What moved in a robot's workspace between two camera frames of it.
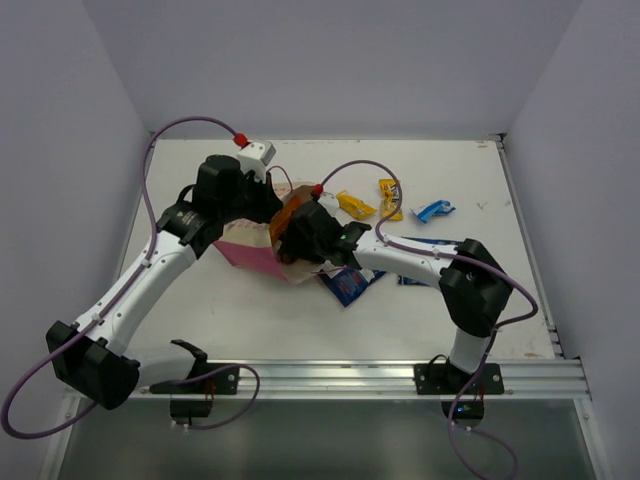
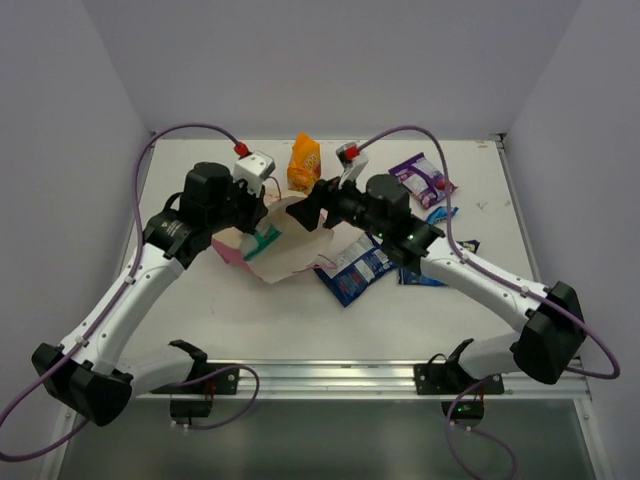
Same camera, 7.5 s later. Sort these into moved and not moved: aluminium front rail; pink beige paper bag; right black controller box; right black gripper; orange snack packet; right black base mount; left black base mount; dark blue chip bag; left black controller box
Moved: pink beige paper bag; orange snack packet; right black gripper
Not moved: dark blue chip bag; right black base mount; left black controller box; right black controller box; left black base mount; aluminium front rail
